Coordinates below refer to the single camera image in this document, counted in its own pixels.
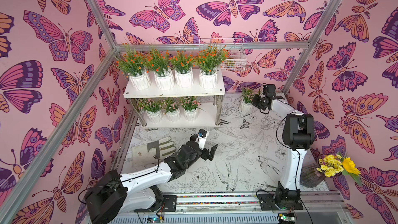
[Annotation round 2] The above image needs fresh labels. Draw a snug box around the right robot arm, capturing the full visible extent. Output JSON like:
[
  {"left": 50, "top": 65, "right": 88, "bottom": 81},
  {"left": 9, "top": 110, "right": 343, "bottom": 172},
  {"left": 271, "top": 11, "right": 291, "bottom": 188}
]
[{"left": 252, "top": 84, "right": 315, "bottom": 210}]

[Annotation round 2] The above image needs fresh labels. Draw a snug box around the pink plant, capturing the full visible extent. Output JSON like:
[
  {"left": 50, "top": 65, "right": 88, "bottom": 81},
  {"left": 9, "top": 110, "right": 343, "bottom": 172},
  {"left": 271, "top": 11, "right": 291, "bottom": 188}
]
[
  {"left": 240, "top": 87, "right": 255, "bottom": 115},
  {"left": 162, "top": 97, "right": 181, "bottom": 122},
  {"left": 138, "top": 98, "right": 162, "bottom": 123},
  {"left": 180, "top": 96, "right": 200, "bottom": 121}
]

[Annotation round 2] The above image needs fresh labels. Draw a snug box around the white wire basket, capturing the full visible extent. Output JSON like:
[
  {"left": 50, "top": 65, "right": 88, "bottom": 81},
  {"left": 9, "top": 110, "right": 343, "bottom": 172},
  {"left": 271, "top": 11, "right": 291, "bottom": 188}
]
[{"left": 218, "top": 40, "right": 247, "bottom": 73}]

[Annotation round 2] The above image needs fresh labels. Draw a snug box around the orange plant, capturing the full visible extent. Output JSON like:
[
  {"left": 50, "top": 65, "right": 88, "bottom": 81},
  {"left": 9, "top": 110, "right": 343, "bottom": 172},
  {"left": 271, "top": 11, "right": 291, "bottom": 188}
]
[
  {"left": 170, "top": 51, "right": 194, "bottom": 88},
  {"left": 117, "top": 44, "right": 151, "bottom": 90},
  {"left": 147, "top": 48, "right": 175, "bottom": 91},
  {"left": 194, "top": 45, "right": 229, "bottom": 89}
]

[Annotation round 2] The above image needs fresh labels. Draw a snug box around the white two-tier rack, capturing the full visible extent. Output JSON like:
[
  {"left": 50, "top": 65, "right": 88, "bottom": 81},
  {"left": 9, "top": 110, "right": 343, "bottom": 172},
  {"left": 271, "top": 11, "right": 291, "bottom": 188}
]
[{"left": 123, "top": 69, "right": 226, "bottom": 129}]

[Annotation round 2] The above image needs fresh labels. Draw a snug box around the yellow flower bouquet vase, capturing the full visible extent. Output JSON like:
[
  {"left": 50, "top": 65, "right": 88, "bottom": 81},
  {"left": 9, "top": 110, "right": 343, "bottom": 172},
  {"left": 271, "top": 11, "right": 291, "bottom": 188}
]
[{"left": 300, "top": 152, "right": 362, "bottom": 188}]

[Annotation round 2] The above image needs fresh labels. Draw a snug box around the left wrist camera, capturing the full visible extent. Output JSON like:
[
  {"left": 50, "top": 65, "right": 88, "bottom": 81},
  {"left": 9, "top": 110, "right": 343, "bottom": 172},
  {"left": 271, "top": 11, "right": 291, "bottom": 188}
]
[{"left": 197, "top": 129, "right": 209, "bottom": 150}]

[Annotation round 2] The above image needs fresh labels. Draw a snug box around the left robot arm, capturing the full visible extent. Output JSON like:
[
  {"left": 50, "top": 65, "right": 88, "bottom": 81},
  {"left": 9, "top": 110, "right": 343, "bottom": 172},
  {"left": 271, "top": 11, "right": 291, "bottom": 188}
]
[{"left": 84, "top": 141, "right": 218, "bottom": 224}]

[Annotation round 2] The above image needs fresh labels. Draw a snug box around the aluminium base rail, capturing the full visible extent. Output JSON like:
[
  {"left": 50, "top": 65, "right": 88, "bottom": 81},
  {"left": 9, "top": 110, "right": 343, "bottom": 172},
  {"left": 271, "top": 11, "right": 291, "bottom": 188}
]
[{"left": 112, "top": 191, "right": 352, "bottom": 224}]

